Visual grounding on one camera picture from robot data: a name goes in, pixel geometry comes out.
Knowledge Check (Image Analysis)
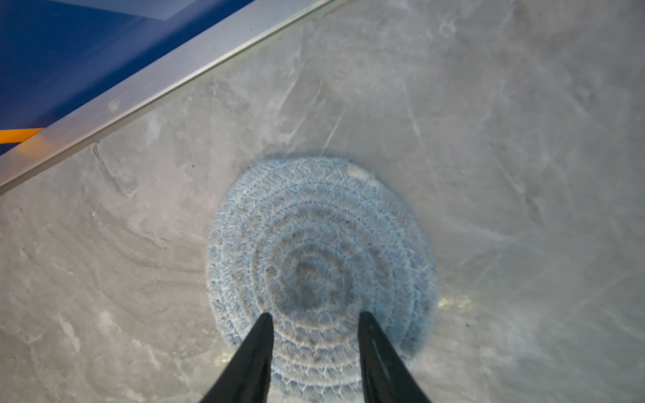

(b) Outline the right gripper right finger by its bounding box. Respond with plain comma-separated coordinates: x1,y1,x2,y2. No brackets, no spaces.
358,312,431,403

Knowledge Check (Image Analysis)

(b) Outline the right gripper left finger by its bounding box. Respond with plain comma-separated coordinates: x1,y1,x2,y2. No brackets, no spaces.
201,312,274,403

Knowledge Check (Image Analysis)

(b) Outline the blue woven round coaster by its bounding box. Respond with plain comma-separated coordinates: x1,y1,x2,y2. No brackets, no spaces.
206,156,439,402

